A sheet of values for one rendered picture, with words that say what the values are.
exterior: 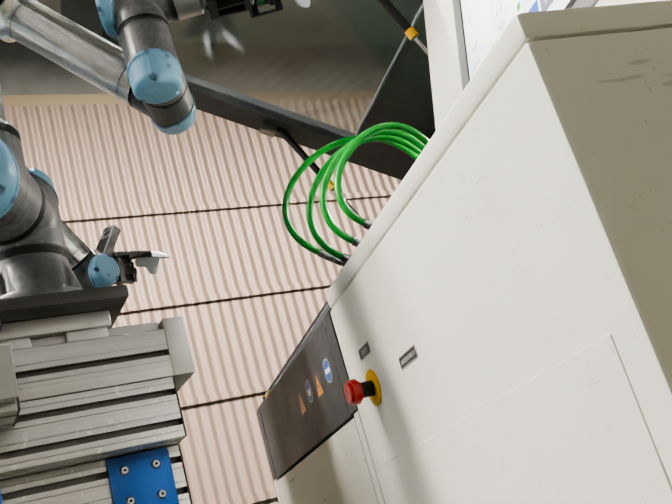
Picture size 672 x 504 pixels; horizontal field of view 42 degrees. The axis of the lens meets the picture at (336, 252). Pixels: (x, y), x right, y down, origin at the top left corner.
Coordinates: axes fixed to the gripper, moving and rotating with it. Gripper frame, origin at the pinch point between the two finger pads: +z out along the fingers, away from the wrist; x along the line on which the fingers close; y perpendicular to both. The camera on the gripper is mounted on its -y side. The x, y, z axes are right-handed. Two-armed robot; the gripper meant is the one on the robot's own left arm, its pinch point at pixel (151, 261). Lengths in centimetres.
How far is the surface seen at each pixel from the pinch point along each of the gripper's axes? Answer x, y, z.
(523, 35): 149, 30, -86
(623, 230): 153, 49, -85
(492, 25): 126, 3, -39
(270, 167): -90, -89, 162
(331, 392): 86, 50, -40
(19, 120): -144, -113, 59
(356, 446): 91, 59, -43
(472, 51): 120, 3, -34
